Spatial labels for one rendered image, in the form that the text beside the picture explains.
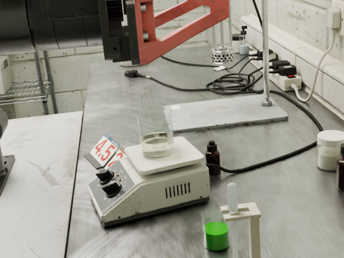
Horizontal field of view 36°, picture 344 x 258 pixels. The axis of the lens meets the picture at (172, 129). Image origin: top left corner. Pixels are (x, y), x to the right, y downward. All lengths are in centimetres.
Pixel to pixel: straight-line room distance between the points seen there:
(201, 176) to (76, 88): 257
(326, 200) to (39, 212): 52
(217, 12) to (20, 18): 15
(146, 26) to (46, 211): 65
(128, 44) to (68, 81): 302
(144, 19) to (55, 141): 95
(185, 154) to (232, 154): 22
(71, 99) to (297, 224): 270
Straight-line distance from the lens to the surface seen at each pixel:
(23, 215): 100
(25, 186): 112
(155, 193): 90
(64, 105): 347
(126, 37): 41
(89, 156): 119
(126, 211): 90
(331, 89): 137
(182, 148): 96
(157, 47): 39
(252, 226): 68
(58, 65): 341
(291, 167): 108
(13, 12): 43
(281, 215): 91
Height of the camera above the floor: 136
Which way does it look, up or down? 21 degrees down
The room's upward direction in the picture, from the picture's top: 5 degrees counter-clockwise
